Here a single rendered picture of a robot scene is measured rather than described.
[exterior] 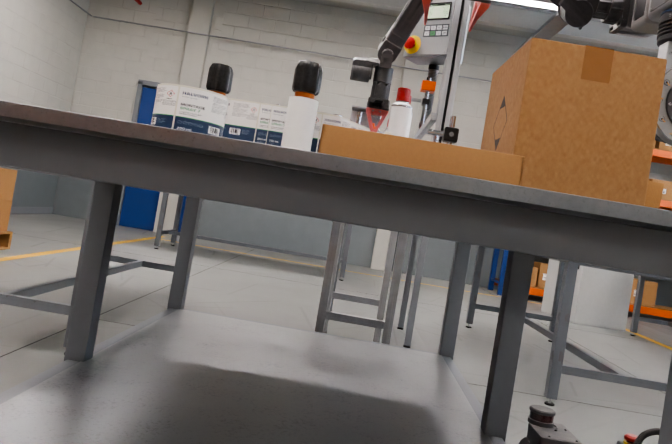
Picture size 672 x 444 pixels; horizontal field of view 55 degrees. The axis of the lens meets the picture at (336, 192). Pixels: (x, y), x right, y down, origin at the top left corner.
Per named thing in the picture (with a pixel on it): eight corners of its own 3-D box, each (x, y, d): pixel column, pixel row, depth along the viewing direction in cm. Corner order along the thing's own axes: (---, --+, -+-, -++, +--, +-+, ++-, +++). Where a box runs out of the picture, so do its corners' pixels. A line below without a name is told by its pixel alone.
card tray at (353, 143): (328, 169, 113) (332, 147, 113) (476, 194, 112) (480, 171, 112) (317, 154, 83) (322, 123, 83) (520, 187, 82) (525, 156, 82)
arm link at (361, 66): (394, 50, 188) (394, 43, 196) (355, 44, 188) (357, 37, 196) (386, 90, 193) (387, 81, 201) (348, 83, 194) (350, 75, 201)
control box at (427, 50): (416, 65, 218) (425, 10, 218) (462, 65, 207) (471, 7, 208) (401, 56, 210) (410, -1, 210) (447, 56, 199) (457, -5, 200)
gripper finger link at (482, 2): (444, 20, 135) (454, -24, 129) (478, 25, 135) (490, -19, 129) (445, 34, 129) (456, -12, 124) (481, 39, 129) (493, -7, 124)
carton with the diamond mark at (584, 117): (472, 192, 143) (492, 72, 144) (580, 210, 143) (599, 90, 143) (507, 188, 113) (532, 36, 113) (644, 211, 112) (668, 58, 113)
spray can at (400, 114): (380, 169, 162) (393, 89, 162) (401, 173, 162) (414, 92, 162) (381, 168, 157) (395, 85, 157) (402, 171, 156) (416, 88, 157)
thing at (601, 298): (540, 311, 738) (557, 205, 741) (587, 318, 749) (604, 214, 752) (573, 323, 669) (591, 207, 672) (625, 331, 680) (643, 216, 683)
